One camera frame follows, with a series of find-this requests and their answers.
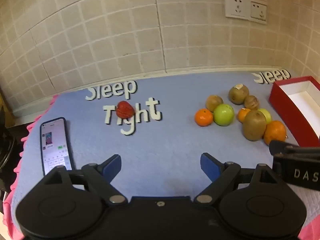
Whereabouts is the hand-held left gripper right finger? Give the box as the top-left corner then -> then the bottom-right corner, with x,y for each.
194,152 -> 284,204

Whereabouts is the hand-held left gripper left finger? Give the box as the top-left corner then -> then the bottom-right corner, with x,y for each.
44,154 -> 127,204

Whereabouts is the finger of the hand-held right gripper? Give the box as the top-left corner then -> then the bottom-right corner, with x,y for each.
269,140 -> 320,159

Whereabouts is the large orange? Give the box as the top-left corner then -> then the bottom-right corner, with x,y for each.
264,120 -> 287,145

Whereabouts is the green apple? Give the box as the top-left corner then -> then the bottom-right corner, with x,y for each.
213,104 -> 235,126
257,108 -> 272,124

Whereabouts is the red cardboard box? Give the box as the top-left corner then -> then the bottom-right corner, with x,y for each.
269,76 -> 320,147

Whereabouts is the red strawberry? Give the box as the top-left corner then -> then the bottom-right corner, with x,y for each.
116,101 -> 136,118

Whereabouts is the yellow-brown onion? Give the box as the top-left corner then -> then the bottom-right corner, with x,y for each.
228,84 -> 250,105

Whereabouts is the large brown kiwi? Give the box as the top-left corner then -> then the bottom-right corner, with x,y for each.
242,110 -> 267,141

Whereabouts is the mandarin orange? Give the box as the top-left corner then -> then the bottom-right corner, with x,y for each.
237,108 -> 251,123
195,108 -> 214,127

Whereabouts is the blue printed blanket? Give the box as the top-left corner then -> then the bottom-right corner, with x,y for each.
2,67 -> 320,240

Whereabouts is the black smartphone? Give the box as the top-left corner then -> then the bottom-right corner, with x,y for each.
40,117 -> 75,177

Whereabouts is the dark object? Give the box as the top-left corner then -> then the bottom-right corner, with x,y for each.
0,92 -> 27,200

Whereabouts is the white wall socket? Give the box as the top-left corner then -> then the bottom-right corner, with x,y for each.
250,0 -> 267,25
224,0 -> 252,19

